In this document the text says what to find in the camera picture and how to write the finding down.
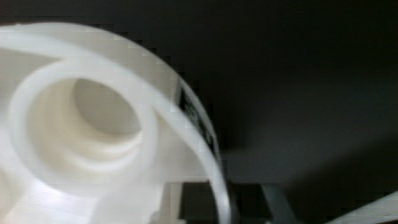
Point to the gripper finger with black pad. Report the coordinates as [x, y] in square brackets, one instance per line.
[281, 211]

